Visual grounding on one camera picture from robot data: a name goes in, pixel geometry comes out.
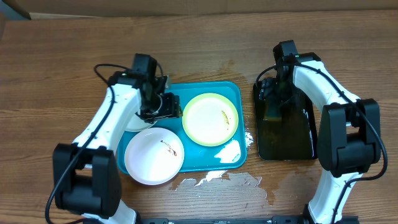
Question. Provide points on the black water tray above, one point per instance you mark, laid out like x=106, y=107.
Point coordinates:
x=285, y=130

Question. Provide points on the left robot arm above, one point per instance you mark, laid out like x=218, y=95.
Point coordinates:
x=85, y=174

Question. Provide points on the white plate upper left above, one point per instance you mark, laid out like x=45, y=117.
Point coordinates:
x=136, y=124

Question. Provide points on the teal plastic tray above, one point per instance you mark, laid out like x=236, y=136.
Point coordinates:
x=229, y=155

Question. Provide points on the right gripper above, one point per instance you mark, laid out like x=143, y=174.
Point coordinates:
x=269, y=94

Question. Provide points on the white plate lower left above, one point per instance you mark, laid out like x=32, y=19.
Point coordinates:
x=154, y=156

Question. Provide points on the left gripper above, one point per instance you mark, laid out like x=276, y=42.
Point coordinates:
x=172, y=109

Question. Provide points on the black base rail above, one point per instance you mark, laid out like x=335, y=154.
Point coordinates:
x=217, y=221

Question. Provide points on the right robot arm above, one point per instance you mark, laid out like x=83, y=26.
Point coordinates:
x=348, y=133

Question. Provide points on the yellow green rimmed plate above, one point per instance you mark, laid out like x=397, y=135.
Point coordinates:
x=210, y=119

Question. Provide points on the white plate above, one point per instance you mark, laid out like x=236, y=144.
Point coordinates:
x=154, y=156
x=136, y=124

